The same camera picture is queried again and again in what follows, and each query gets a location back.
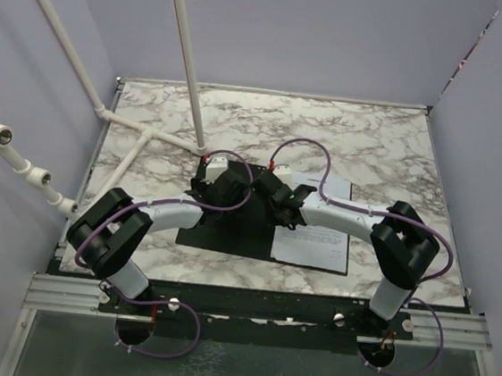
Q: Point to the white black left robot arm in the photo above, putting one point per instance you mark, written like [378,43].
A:
[106,236]

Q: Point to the aluminium rail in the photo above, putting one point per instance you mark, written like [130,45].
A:
[83,296]

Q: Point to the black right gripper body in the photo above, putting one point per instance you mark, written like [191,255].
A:
[275,218]

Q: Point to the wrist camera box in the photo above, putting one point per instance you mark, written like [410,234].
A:
[283,173]
[215,166]

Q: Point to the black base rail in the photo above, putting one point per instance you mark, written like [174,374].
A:
[256,317]

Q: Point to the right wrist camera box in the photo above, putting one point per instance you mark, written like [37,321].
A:
[283,173]

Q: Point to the white folder black inside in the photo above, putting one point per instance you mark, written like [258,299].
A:
[249,236]

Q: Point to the white paper sheets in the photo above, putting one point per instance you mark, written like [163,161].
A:
[311,246]

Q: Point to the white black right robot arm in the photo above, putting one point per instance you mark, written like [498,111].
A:
[403,245]

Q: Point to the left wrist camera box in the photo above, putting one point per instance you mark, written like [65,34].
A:
[215,166]

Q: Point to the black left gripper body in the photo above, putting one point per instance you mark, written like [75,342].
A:
[201,188]

